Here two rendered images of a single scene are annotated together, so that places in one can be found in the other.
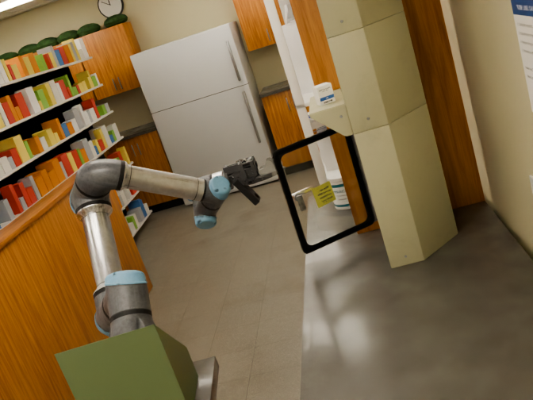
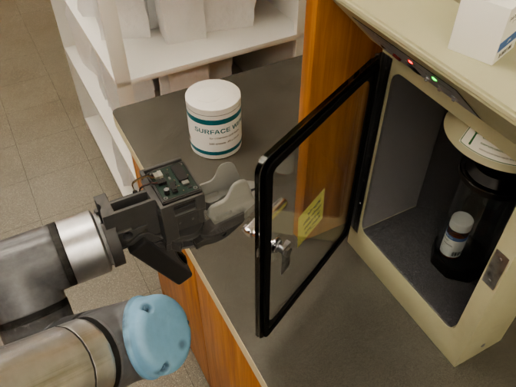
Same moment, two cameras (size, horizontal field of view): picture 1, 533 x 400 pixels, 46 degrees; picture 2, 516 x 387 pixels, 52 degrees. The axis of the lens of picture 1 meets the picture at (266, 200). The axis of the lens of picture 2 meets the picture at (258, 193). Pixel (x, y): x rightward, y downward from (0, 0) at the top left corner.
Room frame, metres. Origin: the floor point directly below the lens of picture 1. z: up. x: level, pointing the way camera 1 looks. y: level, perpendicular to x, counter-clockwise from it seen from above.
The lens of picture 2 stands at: (1.76, 0.21, 1.80)
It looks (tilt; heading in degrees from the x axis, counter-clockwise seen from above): 45 degrees down; 322
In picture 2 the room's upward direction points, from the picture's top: straight up
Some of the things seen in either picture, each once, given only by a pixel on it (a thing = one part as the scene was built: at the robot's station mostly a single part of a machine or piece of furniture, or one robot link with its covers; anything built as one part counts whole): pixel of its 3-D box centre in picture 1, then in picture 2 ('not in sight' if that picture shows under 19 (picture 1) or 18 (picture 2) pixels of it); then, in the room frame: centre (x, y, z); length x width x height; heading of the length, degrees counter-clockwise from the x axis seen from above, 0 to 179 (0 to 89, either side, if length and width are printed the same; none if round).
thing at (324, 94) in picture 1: (324, 94); (488, 21); (2.01, -0.28, 1.54); 0.05 x 0.05 x 0.06; 9
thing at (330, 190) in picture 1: (324, 189); (314, 206); (2.16, -0.21, 1.19); 0.30 x 0.01 x 0.40; 106
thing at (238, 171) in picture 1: (242, 173); (153, 216); (2.17, 0.05, 1.34); 0.12 x 0.08 x 0.09; 80
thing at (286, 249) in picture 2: (301, 202); (282, 256); (2.12, -0.11, 1.18); 0.02 x 0.02 x 0.06; 16
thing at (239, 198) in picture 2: (270, 167); (239, 196); (2.13, -0.05, 1.33); 0.09 x 0.03 x 0.06; 80
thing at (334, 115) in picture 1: (330, 114); (437, 67); (2.06, -0.29, 1.46); 0.32 x 0.11 x 0.10; 170
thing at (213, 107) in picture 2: not in sight; (214, 119); (2.64, -0.34, 1.02); 0.13 x 0.13 x 0.15
